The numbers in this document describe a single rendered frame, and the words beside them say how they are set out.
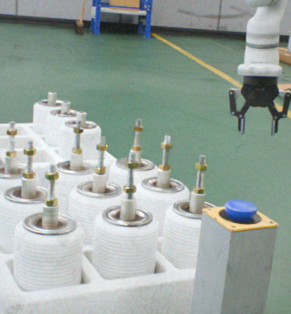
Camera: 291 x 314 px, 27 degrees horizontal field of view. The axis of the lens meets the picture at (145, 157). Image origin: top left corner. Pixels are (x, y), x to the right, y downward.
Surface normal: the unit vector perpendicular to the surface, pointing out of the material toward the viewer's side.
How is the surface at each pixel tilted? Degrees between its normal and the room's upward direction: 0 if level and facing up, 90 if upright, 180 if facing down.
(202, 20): 90
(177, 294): 90
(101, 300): 90
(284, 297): 0
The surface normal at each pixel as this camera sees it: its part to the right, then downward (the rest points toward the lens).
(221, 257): -0.90, 0.04
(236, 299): 0.42, 0.29
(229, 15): 0.15, 0.29
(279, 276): 0.08, -0.96
